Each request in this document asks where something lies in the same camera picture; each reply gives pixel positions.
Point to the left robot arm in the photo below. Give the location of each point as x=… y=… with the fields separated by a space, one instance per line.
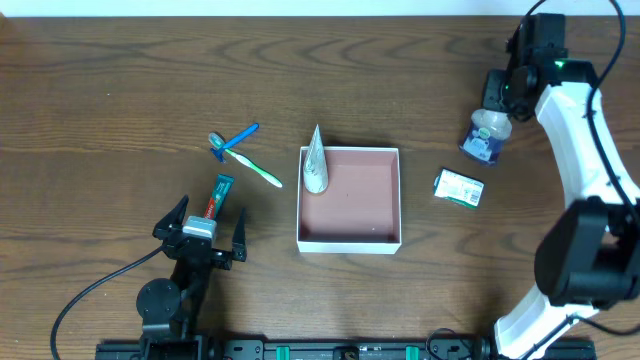
x=169 y=307

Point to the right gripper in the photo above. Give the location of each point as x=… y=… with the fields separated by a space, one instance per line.
x=520 y=111

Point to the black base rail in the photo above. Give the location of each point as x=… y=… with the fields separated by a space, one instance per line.
x=435 y=348

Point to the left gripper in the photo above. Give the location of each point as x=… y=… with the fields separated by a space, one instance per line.
x=198 y=248

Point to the white lotion tube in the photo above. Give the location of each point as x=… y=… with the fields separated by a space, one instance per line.
x=315 y=171

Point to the blue disposable razor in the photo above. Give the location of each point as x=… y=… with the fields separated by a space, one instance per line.
x=235 y=141

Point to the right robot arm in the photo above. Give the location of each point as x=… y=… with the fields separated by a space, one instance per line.
x=589 y=261

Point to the white box with pink interior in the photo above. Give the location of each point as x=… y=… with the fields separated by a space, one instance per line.
x=360 y=211

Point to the blue soap pump bottle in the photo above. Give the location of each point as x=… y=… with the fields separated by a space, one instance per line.
x=486 y=136

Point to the green white soap box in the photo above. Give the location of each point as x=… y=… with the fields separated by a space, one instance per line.
x=458 y=188

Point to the green white toothbrush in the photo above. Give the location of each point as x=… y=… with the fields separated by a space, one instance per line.
x=251 y=165

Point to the red green toothpaste tube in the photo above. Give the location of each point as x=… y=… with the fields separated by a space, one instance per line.
x=219 y=193

